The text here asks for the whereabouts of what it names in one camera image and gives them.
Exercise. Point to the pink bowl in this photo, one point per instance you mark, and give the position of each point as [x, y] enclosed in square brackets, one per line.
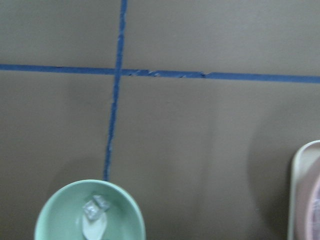
[313, 213]

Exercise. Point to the cream rectangular tray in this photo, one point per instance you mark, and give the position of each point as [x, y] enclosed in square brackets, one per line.
[305, 168]

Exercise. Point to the white plastic spoon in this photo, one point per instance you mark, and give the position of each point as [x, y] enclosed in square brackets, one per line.
[94, 230]

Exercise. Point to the mint green bowl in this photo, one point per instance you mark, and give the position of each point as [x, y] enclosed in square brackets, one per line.
[61, 216]

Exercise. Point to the clear ice cube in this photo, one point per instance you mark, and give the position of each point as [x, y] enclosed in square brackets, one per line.
[95, 207]

